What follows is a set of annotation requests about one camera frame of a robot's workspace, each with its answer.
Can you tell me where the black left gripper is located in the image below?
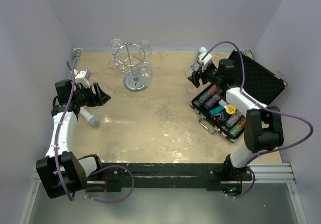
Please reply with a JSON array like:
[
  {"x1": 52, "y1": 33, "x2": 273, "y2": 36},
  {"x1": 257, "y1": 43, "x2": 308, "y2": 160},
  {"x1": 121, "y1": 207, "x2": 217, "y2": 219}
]
[{"x1": 72, "y1": 82, "x2": 110, "y2": 107}]

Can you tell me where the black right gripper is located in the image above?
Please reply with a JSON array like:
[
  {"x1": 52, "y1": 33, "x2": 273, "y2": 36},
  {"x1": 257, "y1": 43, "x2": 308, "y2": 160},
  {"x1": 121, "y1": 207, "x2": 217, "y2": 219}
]
[{"x1": 189, "y1": 62, "x2": 223, "y2": 88}]

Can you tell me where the ribbed clear glass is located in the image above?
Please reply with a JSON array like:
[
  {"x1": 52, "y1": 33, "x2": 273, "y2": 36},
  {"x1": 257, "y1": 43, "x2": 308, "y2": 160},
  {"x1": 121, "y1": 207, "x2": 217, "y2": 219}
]
[{"x1": 138, "y1": 62, "x2": 153, "y2": 86}]

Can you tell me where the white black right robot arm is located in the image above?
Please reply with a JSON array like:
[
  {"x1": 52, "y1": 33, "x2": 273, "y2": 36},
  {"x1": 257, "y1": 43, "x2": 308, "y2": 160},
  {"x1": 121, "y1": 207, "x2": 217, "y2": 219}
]
[{"x1": 188, "y1": 59, "x2": 284, "y2": 180}]

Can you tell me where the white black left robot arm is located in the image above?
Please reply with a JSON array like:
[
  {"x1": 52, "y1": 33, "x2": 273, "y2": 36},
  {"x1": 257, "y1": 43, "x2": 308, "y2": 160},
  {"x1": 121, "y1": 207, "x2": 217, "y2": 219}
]
[{"x1": 36, "y1": 79, "x2": 111, "y2": 198}]

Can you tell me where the chrome wine glass rack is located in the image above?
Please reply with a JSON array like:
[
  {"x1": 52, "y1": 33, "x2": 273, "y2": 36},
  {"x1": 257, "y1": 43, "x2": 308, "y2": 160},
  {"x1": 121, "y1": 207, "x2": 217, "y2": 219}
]
[{"x1": 116, "y1": 41, "x2": 148, "y2": 92}]

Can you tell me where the tall clear flute glass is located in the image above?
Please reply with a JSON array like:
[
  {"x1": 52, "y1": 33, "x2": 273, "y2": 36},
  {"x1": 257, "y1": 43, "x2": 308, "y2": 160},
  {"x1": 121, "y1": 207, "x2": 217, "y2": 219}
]
[{"x1": 139, "y1": 40, "x2": 152, "y2": 63}]

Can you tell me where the clear glass on rack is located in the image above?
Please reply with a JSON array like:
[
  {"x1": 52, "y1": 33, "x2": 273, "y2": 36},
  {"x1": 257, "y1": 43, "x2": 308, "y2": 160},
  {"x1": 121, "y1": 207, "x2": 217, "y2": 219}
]
[{"x1": 109, "y1": 38, "x2": 124, "y2": 68}]

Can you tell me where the white metronome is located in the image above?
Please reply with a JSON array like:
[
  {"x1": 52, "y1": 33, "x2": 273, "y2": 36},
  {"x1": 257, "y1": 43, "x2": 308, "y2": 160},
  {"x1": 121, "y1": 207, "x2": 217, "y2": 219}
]
[{"x1": 185, "y1": 47, "x2": 212, "y2": 86}]

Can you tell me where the red white chip stack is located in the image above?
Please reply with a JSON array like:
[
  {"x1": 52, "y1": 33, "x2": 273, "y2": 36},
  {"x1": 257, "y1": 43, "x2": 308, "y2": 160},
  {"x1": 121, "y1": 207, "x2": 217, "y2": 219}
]
[{"x1": 207, "y1": 84, "x2": 217, "y2": 96}]

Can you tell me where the white grey microphone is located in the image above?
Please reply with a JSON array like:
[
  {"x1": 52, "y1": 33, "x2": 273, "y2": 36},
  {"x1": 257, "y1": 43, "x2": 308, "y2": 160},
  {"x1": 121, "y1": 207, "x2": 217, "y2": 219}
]
[{"x1": 80, "y1": 107, "x2": 99, "y2": 127}]

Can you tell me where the white card deck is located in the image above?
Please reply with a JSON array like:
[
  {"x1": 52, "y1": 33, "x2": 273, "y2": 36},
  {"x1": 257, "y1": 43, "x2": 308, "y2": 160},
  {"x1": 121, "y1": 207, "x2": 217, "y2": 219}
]
[{"x1": 218, "y1": 95, "x2": 235, "y2": 108}]

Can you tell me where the black poker chip case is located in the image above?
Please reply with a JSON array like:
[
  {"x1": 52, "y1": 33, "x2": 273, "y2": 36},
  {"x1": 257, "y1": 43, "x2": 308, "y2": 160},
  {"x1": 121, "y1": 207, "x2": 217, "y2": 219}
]
[{"x1": 190, "y1": 50, "x2": 287, "y2": 142}]

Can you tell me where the yellow dealer button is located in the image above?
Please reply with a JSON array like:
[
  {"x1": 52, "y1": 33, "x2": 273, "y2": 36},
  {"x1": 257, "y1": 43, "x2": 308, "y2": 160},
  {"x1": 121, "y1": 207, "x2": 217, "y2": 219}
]
[{"x1": 225, "y1": 105, "x2": 236, "y2": 115}]

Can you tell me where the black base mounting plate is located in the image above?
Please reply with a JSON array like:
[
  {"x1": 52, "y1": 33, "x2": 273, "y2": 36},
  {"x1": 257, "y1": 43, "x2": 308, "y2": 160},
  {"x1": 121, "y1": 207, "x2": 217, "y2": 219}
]
[{"x1": 87, "y1": 163, "x2": 253, "y2": 192}]

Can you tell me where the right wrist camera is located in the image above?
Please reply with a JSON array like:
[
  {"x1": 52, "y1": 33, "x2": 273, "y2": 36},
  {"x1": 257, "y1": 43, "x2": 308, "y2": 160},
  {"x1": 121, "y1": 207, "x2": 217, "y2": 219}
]
[{"x1": 196, "y1": 50, "x2": 212, "y2": 72}]

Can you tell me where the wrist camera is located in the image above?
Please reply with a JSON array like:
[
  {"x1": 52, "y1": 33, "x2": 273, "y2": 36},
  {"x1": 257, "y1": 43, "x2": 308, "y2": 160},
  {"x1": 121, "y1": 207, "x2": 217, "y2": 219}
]
[
  {"x1": 196, "y1": 50, "x2": 212, "y2": 72},
  {"x1": 74, "y1": 69, "x2": 91, "y2": 87}
]

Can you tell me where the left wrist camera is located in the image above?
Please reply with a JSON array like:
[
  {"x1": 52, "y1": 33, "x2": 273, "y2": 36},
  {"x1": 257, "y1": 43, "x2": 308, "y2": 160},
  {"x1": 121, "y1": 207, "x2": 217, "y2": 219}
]
[{"x1": 74, "y1": 69, "x2": 91, "y2": 87}]

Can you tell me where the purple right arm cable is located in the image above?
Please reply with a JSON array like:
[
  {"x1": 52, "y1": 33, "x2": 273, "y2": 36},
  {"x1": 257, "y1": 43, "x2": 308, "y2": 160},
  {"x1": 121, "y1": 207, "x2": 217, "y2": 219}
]
[{"x1": 204, "y1": 41, "x2": 314, "y2": 199}]

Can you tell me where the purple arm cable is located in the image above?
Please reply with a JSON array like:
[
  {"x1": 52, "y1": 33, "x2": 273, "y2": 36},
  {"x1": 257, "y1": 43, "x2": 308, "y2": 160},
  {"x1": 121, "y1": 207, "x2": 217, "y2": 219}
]
[
  {"x1": 204, "y1": 41, "x2": 314, "y2": 199},
  {"x1": 54, "y1": 60, "x2": 135, "y2": 204}
]

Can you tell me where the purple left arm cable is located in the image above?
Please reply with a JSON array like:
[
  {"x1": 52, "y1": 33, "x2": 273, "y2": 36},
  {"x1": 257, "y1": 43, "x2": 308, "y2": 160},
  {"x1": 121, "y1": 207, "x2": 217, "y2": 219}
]
[{"x1": 54, "y1": 60, "x2": 135, "y2": 204}]

